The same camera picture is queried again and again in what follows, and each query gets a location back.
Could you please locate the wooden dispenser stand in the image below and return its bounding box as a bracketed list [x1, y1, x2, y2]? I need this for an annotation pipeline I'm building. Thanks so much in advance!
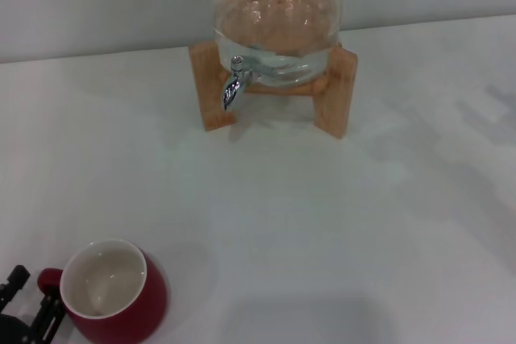
[188, 39, 359, 140]

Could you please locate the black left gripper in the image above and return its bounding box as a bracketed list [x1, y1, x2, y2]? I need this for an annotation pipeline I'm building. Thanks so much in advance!
[0, 264, 66, 344]

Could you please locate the glass water dispenser jar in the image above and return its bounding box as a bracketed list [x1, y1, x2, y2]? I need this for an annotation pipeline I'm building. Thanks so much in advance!
[212, 0, 343, 88]

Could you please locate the red ceramic cup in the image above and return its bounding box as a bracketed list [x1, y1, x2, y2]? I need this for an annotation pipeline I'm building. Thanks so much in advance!
[37, 238, 169, 344]

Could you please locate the chrome faucet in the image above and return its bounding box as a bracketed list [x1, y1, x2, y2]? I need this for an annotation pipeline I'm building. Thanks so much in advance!
[220, 55, 254, 112]

